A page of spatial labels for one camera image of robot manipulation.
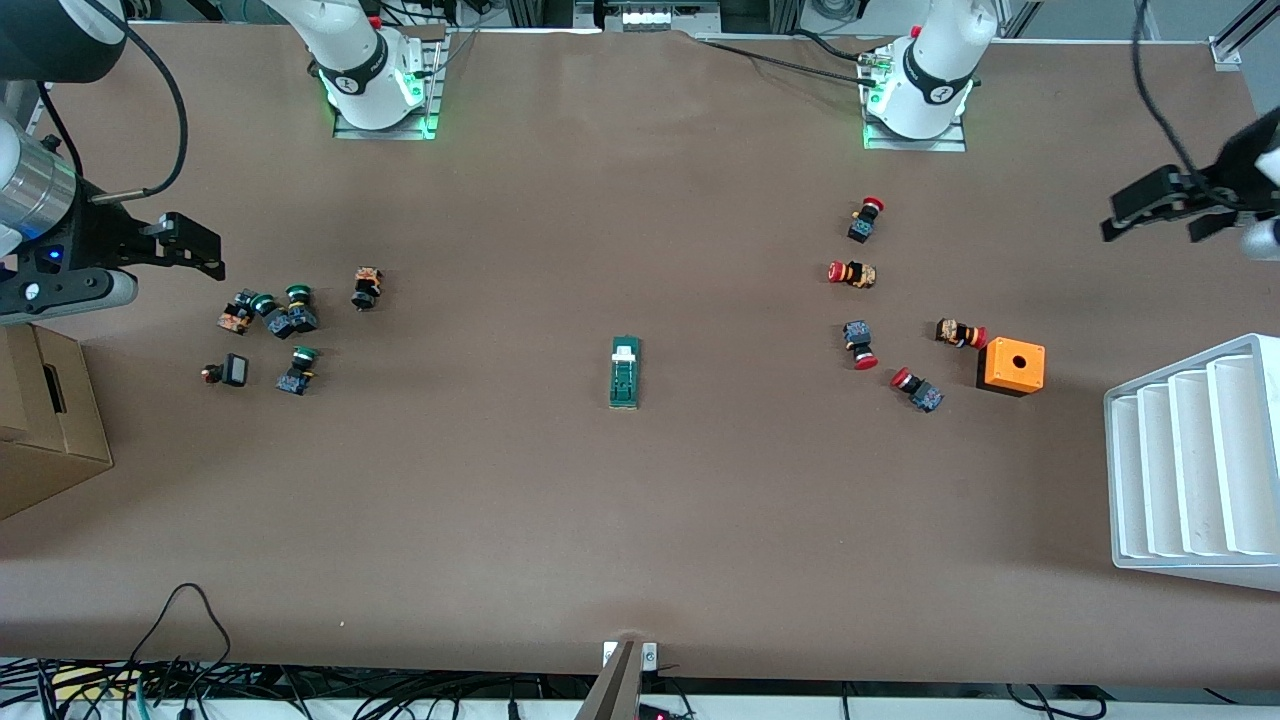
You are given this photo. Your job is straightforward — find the brown cardboard box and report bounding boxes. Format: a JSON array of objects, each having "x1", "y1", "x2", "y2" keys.
[{"x1": 0, "y1": 320, "x2": 115, "y2": 521}]

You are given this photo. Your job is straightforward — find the aluminium frame profile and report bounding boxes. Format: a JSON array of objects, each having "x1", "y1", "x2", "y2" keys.
[
  {"x1": 1210, "y1": 0, "x2": 1280, "y2": 71},
  {"x1": 5, "y1": 80, "x2": 51, "y2": 136}
]

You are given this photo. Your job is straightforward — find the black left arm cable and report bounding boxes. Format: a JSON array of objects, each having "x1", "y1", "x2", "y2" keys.
[{"x1": 1130, "y1": 0, "x2": 1216, "y2": 191}]

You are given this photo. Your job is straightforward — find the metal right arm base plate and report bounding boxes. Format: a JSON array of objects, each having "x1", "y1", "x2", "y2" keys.
[{"x1": 333, "y1": 28, "x2": 443, "y2": 141}]

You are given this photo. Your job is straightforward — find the orange button enclosure box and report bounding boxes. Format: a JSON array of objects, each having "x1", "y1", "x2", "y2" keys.
[{"x1": 976, "y1": 337, "x2": 1047, "y2": 398}]

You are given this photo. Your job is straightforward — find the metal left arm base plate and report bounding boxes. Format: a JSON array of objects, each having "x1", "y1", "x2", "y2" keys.
[{"x1": 862, "y1": 45, "x2": 969, "y2": 153}]

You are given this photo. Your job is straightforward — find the metal frame with white lights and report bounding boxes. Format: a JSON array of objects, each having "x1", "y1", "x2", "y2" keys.
[{"x1": 575, "y1": 0, "x2": 721, "y2": 33}]

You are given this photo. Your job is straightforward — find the brown camera pole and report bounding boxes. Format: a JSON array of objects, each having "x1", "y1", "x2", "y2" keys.
[{"x1": 573, "y1": 640, "x2": 646, "y2": 720}]

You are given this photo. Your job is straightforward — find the green circuit board connector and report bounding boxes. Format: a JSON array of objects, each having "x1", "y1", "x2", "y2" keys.
[{"x1": 608, "y1": 335, "x2": 642, "y2": 411}]

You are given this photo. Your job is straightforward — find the white slotted tray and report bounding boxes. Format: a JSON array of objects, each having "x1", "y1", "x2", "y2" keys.
[{"x1": 1103, "y1": 333, "x2": 1280, "y2": 593}]

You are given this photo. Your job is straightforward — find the looped black cable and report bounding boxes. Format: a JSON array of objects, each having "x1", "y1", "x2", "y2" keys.
[{"x1": 125, "y1": 583, "x2": 233, "y2": 669}]

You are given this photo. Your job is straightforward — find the tangled black cable bundle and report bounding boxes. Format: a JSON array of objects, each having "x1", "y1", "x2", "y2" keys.
[{"x1": 0, "y1": 655, "x2": 601, "y2": 720}]

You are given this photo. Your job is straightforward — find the black cable on tabletop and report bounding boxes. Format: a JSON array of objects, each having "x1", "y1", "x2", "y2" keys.
[{"x1": 697, "y1": 38, "x2": 881, "y2": 86}]

